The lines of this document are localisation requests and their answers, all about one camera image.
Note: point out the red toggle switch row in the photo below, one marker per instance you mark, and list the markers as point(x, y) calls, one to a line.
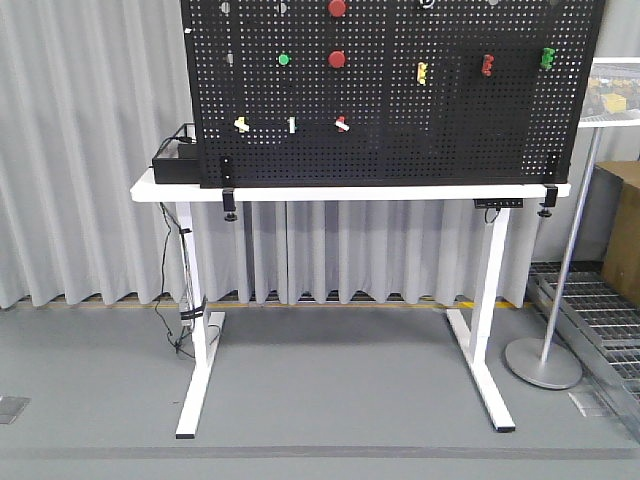
point(341, 125)

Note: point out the black perforated pegboard panel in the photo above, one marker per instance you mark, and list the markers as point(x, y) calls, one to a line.
point(460, 128)

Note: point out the black electronics box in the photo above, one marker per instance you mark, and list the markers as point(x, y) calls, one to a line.
point(176, 160)

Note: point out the desk height control panel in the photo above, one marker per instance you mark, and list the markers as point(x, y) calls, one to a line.
point(498, 203)

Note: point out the lower red mushroom button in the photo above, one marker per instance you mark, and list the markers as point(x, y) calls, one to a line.
point(337, 59)

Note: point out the red mushroom button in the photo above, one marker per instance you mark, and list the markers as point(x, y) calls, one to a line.
point(337, 59)
point(337, 8)

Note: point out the white standing desk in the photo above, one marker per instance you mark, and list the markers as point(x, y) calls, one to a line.
point(472, 337)

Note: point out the upper red mushroom button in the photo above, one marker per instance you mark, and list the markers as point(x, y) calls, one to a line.
point(337, 8)

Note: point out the right black table clamp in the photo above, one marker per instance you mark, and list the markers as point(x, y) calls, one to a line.
point(551, 190)

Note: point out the grey curtain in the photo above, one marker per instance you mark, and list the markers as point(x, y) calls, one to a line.
point(89, 89)

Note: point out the metal floor grating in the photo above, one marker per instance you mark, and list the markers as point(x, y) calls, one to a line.
point(599, 335)

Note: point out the cardboard box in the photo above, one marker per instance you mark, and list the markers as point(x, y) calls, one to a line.
point(621, 263)

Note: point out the grey sign stand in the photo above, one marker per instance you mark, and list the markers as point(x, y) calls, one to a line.
point(560, 300)

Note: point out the yellow switch upper right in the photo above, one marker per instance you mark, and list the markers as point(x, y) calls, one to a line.
point(422, 73)

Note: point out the red switch upper right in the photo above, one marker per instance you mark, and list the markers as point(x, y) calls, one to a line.
point(487, 65)

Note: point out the green switch upper right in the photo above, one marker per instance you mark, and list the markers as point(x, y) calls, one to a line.
point(547, 58)

